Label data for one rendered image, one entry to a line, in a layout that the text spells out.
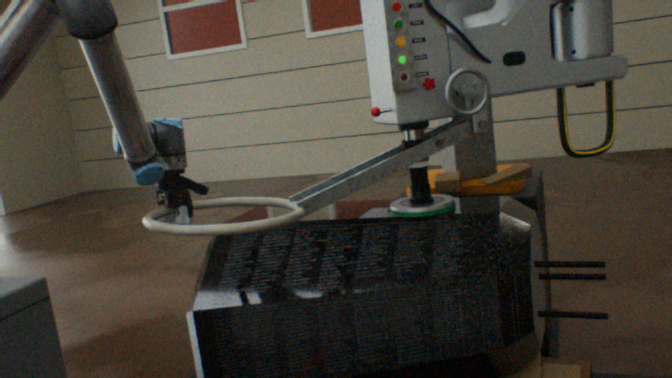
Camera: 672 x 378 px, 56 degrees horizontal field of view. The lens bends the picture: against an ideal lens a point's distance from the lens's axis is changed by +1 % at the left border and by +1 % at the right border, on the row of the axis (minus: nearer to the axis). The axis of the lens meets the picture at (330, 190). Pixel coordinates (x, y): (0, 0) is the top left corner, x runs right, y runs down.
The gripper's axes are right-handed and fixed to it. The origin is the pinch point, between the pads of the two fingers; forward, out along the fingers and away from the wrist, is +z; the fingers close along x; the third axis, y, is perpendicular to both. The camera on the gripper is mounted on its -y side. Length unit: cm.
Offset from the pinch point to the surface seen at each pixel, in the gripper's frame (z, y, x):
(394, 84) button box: -43, -40, 60
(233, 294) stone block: 23.0, -7.6, 13.2
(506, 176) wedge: -3, -121, 52
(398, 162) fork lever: -18, -45, 56
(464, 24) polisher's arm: -65, -117, 36
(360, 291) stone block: 20, -27, 53
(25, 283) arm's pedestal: 4, 52, 2
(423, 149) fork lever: -22, -53, 60
